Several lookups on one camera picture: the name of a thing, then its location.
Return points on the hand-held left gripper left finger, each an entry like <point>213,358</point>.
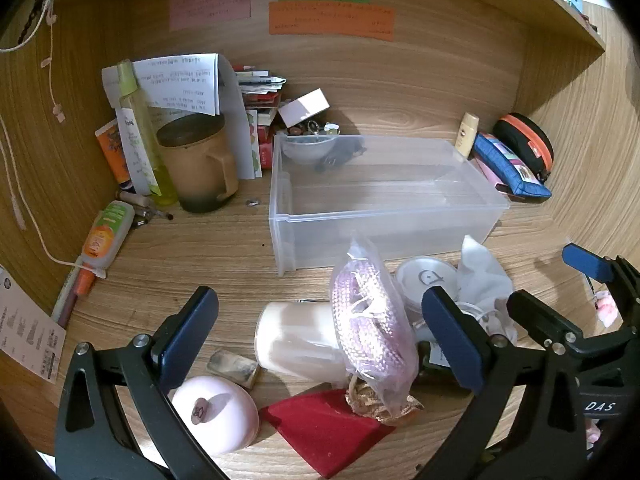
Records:
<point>192,330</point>

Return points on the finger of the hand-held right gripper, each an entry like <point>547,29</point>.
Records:
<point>587,261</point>
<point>540,317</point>

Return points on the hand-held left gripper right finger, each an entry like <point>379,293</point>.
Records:
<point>450,335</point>

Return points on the dark green bottle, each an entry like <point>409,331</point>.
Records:
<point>432,355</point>

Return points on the white round tin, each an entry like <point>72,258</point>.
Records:
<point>425,275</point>

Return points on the white plastic wrap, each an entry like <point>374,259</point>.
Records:
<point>480,270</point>

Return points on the lilac round case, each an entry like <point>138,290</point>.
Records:
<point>225,425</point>

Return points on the cream candle jar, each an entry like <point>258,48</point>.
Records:
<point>295,335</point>

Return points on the clear plastic storage box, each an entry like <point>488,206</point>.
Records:
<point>390,220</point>

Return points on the wooden desktop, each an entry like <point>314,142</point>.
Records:
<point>200,260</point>

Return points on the pink charm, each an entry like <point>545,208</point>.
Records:
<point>607,310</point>

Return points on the small stone block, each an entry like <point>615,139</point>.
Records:
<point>232,365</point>

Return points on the blue zip pouch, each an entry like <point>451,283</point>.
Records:
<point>520,185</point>

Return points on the orange marker pen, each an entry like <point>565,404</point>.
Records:
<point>80,285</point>

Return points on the orange green squeeze bottle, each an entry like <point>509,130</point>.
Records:
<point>105,235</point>

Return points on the pink flat case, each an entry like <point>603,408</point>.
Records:
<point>487,172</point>

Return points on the black orange zip case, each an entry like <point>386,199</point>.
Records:
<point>525,135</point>

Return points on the tall green bottle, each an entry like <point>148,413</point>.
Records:
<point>167,185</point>

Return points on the brown lidded mug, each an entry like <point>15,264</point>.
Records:
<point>195,170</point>

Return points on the red cloth pouch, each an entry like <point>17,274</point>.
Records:
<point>320,430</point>

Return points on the white printed card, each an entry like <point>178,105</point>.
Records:
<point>30,330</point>

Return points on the cream tube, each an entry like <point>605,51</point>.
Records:
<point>466,135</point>

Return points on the orange tube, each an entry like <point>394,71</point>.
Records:
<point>112,150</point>

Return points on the white bowl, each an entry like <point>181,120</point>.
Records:
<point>307,152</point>

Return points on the white curved leaflet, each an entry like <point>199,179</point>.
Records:
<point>240,110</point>

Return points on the pile of small trinkets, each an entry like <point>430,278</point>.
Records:
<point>315,127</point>

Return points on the stack of booklets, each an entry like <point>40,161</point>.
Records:
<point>260,95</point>

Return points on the white printed paper sheet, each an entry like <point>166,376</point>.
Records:
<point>175,85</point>

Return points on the small white box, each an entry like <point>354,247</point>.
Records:
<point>305,105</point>

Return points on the pink paper note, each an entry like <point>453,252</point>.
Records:
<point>210,2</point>

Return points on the orange paper note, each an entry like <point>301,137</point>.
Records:
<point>330,21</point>

